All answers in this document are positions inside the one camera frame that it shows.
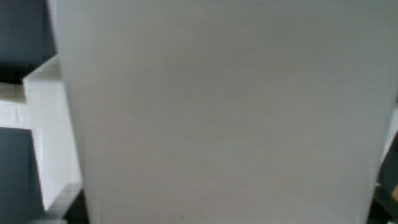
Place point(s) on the small white cabinet top block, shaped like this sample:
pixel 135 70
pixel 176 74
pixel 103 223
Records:
pixel 231 95

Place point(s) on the white cabinet body box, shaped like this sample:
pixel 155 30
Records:
pixel 34 110

